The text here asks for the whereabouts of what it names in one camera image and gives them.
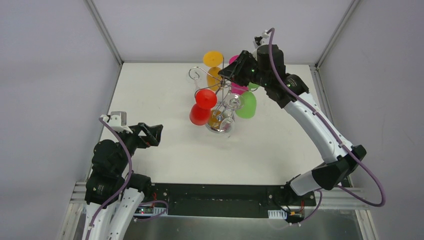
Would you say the magenta wine glass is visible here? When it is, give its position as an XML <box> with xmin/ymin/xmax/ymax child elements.
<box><xmin>228</xmin><ymin>55</ymin><xmax>249</xmax><ymax>95</ymax></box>

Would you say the chrome wine glass rack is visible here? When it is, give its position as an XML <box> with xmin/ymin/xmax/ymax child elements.
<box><xmin>187</xmin><ymin>66</ymin><xmax>258</xmax><ymax>135</ymax></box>

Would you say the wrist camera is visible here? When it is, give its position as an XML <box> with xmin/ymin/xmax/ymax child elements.
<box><xmin>99</xmin><ymin>111</ymin><xmax>133</xmax><ymax>133</ymax></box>
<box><xmin>253</xmin><ymin>29</ymin><xmax>272</xmax><ymax>48</ymax></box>

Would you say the red wine glass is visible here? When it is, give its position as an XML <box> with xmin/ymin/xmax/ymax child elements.
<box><xmin>189</xmin><ymin>89</ymin><xmax>218</xmax><ymax>126</ymax></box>

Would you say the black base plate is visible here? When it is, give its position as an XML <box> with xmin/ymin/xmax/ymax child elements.
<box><xmin>145</xmin><ymin>183</ymin><xmax>317</xmax><ymax>218</ymax></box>

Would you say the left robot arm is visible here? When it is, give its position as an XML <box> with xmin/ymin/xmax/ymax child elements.
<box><xmin>82</xmin><ymin>119</ymin><xmax>164</xmax><ymax>240</ymax></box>

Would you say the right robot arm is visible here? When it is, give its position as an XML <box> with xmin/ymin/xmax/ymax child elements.
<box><xmin>218</xmin><ymin>44</ymin><xmax>367</xmax><ymax>205</ymax></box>

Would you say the orange wine glass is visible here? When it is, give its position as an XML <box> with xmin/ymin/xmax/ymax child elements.
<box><xmin>203</xmin><ymin>51</ymin><xmax>224</xmax><ymax>92</ymax></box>

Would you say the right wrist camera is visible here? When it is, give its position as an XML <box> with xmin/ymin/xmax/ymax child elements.
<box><xmin>253</xmin><ymin>29</ymin><xmax>272</xmax><ymax>48</ymax></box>

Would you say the green wine glass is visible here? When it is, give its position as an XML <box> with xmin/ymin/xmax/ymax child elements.
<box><xmin>235</xmin><ymin>90</ymin><xmax>257</xmax><ymax>119</ymax></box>

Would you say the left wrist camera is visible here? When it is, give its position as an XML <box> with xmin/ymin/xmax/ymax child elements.
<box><xmin>99</xmin><ymin>111</ymin><xmax>133</xmax><ymax>133</ymax></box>

